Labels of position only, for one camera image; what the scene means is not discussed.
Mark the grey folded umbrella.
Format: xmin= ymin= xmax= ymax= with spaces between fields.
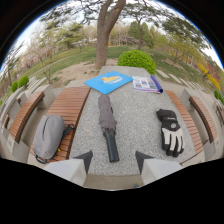
xmin=97 ymin=94 xmax=120 ymax=163

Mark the open magazine with purple cover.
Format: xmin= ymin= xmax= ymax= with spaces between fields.
xmin=132 ymin=74 xmax=164 ymax=95

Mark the blue mat with duck print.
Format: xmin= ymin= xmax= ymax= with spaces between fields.
xmin=83 ymin=70 xmax=134 ymax=95

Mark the small round green bush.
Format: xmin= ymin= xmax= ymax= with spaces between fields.
xmin=10 ymin=81 xmax=20 ymax=94
xmin=17 ymin=75 xmax=30 ymax=89

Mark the grey backpack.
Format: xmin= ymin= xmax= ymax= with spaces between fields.
xmin=32 ymin=114 xmax=76 ymax=165

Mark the large tree trunk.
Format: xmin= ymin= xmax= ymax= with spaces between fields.
xmin=95 ymin=0 xmax=127 ymax=70

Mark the wooden slat bench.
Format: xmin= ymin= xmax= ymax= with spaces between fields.
xmin=164 ymin=89 xmax=205 ymax=164
xmin=8 ymin=91 xmax=46 ymax=144
xmin=188 ymin=95 xmax=218 ymax=144
xmin=29 ymin=86 xmax=92 ymax=164

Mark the black and white glove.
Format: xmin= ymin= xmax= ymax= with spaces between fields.
xmin=156 ymin=108 xmax=185 ymax=158

